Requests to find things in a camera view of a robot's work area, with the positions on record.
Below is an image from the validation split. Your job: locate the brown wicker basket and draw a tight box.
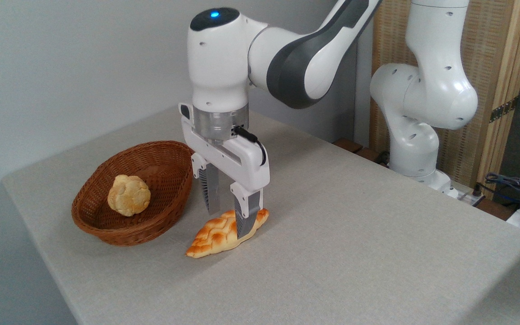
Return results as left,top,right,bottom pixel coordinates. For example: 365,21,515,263
71,140,194,247

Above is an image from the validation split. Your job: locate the wood and rattan folding screen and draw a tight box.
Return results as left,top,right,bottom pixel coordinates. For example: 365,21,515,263
371,0,520,199

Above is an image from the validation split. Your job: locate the brown wooden block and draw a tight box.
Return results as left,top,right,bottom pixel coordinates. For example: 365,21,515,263
355,148,389,166
334,139,363,154

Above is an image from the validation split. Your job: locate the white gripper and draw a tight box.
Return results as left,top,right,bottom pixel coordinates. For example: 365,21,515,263
179,103,270,239

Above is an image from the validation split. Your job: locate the dark cable bundle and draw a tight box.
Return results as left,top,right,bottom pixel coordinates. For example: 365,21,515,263
477,167,520,214

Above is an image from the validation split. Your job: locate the round pale bread roll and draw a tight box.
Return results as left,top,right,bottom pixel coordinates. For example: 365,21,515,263
107,175,151,217

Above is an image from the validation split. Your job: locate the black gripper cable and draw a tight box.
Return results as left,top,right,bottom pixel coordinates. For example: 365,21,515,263
234,126,267,167

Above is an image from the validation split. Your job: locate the braided golden bread loaf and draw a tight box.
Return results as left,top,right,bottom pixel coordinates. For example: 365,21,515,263
185,208,270,259

